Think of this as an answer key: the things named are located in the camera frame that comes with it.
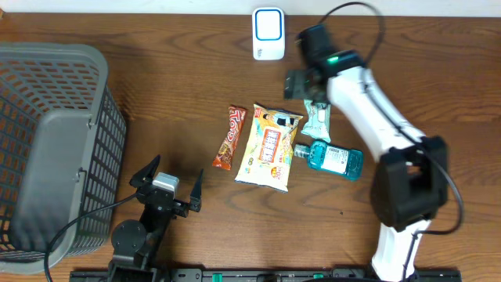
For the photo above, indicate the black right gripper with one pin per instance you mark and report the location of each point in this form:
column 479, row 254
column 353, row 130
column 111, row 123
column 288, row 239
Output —
column 292, row 85

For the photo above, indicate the yellow snack bag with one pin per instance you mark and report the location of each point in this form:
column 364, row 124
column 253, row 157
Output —
column 268, row 155

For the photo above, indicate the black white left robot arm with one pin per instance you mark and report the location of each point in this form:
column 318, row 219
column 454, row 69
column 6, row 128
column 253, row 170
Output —
column 136, row 242

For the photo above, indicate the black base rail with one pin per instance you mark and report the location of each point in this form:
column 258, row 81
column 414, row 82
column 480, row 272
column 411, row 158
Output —
column 199, row 275

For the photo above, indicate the gray plastic shopping basket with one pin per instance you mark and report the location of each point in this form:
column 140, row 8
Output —
column 62, row 142

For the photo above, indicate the red orange snack packet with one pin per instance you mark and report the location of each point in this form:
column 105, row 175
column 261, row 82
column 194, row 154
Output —
column 225, row 154

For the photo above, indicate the teal mouthwash bottle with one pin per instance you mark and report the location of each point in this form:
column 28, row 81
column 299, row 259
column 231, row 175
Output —
column 324, row 157

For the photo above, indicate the mint green tissue pack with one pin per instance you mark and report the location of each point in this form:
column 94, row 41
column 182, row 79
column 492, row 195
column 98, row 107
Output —
column 318, row 123

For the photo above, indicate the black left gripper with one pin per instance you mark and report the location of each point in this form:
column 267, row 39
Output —
column 143, row 177

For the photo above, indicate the white barcode scanner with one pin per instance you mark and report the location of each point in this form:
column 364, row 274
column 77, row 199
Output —
column 268, row 33

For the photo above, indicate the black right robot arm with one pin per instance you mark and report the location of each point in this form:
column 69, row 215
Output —
column 408, row 186

